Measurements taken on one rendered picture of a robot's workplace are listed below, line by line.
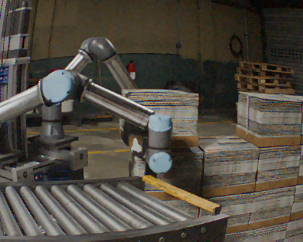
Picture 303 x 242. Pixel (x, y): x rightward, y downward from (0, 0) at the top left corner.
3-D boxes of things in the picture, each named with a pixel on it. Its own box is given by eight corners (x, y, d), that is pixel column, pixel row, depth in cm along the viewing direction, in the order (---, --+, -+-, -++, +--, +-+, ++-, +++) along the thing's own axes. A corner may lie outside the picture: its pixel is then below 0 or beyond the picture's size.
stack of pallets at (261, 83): (269, 119, 950) (269, 64, 932) (295, 124, 871) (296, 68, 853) (232, 122, 878) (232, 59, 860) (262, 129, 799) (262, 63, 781)
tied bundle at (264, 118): (234, 135, 233) (236, 92, 230) (276, 134, 237) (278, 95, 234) (257, 148, 196) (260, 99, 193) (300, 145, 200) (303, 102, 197)
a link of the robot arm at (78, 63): (35, 106, 219) (99, 32, 232) (30, 104, 231) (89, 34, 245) (49, 120, 224) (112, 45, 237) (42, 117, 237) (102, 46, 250)
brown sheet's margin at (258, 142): (235, 133, 233) (235, 125, 232) (275, 132, 237) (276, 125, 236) (257, 147, 196) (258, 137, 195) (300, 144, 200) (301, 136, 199)
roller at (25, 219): (16, 197, 134) (14, 184, 133) (51, 252, 93) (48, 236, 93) (5, 197, 132) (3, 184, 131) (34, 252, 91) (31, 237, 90)
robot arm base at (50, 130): (34, 137, 216) (34, 119, 215) (50, 133, 230) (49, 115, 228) (54, 140, 210) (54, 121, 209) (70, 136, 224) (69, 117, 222)
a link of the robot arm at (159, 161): (174, 151, 150) (172, 175, 151) (167, 145, 161) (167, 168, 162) (150, 151, 149) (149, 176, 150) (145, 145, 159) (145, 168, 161)
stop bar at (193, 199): (150, 179, 156) (150, 174, 156) (222, 211, 118) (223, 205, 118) (141, 181, 154) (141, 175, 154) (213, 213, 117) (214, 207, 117)
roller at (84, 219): (64, 191, 144) (56, 181, 142) (121, 241, 103) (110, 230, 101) (55, 199, 142) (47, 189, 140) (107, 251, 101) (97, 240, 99)
